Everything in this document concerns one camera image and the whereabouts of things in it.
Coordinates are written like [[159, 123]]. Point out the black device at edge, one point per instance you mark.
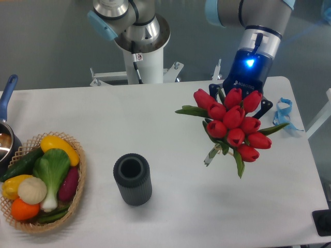
[[322, 222]]

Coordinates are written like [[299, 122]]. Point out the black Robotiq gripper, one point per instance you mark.
[[249, 72]]

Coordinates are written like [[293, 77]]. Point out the yellow squash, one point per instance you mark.
[[55, 142]]

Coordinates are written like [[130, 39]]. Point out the purple sweet potato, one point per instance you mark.
[[69, 186]]

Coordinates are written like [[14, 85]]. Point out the yellow bell pepper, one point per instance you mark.
[[10, 186]]

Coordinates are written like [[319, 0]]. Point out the blue ribbon strip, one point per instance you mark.
[[282, 114]]

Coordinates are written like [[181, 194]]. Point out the green bean pod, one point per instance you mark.
[[53, 216]]

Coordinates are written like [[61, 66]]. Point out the woven wicker basket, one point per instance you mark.
[[31, 226]]

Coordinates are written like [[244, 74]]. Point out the white garlic bulb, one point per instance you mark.
[[32, 190]]

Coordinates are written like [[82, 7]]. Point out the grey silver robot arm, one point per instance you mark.
[[142, 34]]

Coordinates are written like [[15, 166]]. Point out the red tulip bouquet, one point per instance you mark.
[[229, 125]]

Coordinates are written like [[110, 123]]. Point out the blue object top right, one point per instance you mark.
[[326, 11]]

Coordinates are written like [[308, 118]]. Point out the dark green cucumber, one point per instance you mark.
[[23, 166]]

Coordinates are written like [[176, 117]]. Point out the orange fruit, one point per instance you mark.
[[22, 211]]

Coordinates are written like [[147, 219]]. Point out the green bok choy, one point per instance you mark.
[[52, 168]]

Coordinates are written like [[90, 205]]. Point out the blue handled saucepan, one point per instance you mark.
[[10, 143]]

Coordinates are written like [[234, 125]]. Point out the dark grey ribbed vase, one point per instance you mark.
[[133, 178]]

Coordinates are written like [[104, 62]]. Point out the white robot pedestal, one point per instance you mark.
[[141, 68]]

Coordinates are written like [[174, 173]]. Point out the white frame bar right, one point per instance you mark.
[[321, 117]]

